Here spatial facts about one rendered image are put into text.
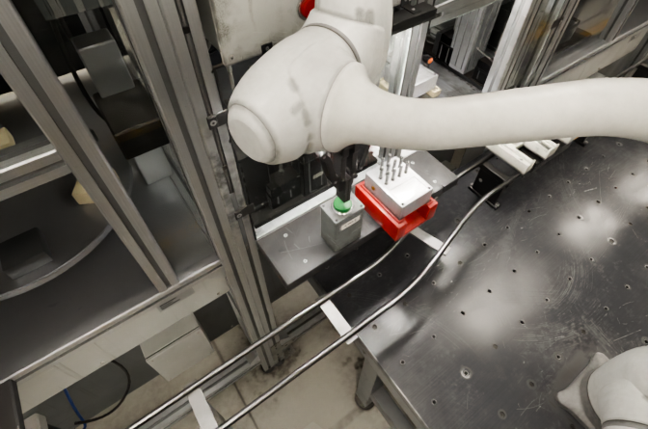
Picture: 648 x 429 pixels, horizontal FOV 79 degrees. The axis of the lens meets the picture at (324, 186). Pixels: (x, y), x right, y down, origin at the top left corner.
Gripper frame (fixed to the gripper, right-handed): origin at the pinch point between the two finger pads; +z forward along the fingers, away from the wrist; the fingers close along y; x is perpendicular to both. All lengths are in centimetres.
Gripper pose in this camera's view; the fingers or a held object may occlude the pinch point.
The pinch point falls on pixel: (343, 186)
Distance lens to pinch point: 79.0
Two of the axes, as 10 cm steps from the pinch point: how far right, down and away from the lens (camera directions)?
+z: 0.0, 6.4, 7.6
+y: -8.2, 4.4, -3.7
